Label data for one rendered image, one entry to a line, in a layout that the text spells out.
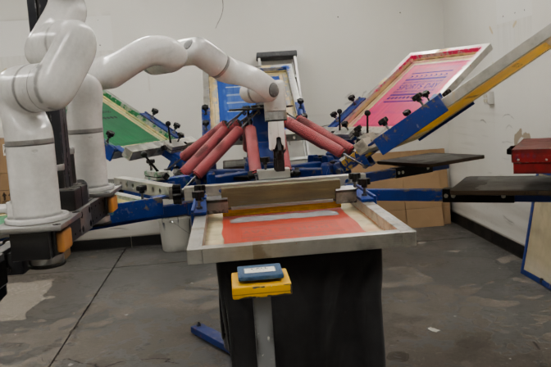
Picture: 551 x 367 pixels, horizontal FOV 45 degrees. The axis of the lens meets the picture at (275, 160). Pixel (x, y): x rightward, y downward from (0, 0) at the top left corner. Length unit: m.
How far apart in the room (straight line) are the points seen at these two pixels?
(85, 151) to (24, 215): 0.45
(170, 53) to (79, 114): 0.32
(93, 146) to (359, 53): 4.91
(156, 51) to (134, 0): 4.57
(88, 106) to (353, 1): 4.95
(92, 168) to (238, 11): 4.72
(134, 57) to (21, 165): 0.61
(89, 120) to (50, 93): 0.49
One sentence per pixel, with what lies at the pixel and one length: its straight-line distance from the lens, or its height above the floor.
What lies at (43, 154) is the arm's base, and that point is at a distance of 1.40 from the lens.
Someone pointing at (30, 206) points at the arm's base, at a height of 1.17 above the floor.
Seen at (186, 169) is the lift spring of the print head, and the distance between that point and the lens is 2.95.
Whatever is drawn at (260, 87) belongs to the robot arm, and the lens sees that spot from 2.09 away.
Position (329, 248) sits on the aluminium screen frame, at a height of 0.96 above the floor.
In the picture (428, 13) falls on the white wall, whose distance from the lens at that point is 6.72.
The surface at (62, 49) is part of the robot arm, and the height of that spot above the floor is 1.47.
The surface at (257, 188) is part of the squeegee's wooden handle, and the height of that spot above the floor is 1.05.
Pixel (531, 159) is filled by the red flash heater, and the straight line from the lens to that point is 2.56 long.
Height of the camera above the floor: 1.36
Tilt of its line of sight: 6 degrees down
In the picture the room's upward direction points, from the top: 4 degrees counter-clockwise
